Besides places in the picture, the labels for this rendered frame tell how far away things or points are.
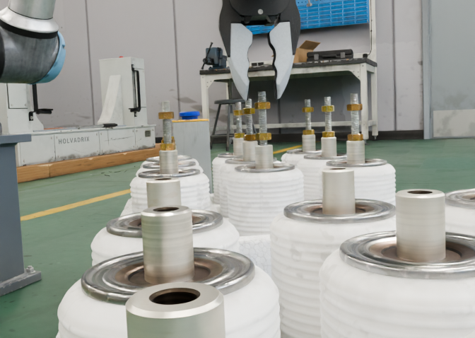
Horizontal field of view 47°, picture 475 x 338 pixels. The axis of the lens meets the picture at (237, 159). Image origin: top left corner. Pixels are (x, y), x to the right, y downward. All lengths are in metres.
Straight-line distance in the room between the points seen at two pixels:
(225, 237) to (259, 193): 0.30
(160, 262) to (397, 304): 0.10
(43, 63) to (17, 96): 2.21
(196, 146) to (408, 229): 0.81
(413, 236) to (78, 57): 6.95
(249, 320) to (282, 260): 0.15
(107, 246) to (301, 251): 0.12
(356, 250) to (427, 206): 0.04
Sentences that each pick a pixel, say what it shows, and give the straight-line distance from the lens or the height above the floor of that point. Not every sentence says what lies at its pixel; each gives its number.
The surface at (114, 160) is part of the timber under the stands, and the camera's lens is 3.88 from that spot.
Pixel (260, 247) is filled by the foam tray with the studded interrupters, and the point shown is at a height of 0.17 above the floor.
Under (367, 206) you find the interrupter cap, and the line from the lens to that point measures 0.39.
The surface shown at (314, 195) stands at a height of 0.20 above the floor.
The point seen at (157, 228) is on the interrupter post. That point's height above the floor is 0.27.
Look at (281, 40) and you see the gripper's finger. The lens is 0.68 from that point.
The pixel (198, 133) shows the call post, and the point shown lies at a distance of 1.05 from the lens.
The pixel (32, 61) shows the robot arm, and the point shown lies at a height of 0.44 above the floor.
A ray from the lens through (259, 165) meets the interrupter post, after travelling 0.67.
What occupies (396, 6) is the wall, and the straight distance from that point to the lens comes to 5.74.
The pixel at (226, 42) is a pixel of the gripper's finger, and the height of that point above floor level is 0.41.
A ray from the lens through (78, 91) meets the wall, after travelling 7.14.
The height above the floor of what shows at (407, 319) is 0.24.
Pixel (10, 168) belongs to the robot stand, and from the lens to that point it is 1.15.
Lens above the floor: 0.32
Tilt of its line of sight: 5 degrees down
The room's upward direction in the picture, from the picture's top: 2 degrees counter-clockwise
